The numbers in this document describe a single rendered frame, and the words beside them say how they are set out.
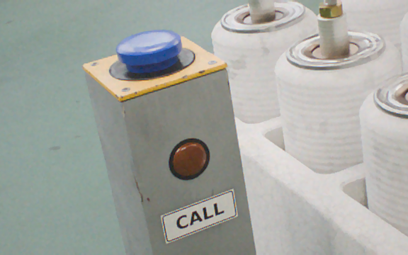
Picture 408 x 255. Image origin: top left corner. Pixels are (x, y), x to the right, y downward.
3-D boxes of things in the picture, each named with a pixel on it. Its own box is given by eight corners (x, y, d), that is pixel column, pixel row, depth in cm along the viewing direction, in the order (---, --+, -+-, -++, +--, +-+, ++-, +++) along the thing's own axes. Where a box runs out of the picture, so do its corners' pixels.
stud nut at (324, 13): (343, 16, 67) (342, 6, 67) (319, 19, 68) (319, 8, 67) (342, 8, 69) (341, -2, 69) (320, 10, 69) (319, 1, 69)
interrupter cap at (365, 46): (388, 67, 66) (388, 59, 65) (284, 78, 67) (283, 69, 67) (383, 32, 73) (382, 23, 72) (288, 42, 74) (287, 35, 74)
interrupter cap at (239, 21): (323, 17, 78) (322, 9, 78) (248, 43, 75) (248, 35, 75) (276, 1, 84) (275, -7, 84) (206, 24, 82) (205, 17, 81)
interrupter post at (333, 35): (351, 58, 69) (348, 17, 67) (319, 61, 69) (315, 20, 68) (350, 47, 71) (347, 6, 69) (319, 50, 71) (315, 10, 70)
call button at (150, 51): (196, 70, 54) (190, 38, 53) (134, 89, 53) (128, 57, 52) (171, 53, 58) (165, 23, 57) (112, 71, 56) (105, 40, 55)
